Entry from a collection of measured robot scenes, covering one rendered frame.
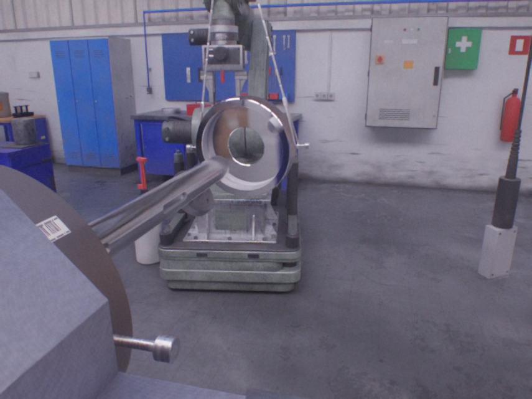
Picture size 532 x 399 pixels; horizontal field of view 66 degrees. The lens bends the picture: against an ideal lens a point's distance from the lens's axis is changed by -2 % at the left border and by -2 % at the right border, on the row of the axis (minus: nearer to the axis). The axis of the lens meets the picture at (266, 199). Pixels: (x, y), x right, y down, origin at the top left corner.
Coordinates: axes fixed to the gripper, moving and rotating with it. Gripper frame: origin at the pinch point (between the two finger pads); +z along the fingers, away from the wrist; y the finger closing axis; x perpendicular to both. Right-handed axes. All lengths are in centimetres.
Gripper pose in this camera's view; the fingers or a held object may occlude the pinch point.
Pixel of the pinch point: (224, 98)
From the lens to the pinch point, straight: 245.5
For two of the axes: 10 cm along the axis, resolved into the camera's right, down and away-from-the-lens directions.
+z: 0.0, 9.6, 2.9
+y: -10.0, -0.1, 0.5
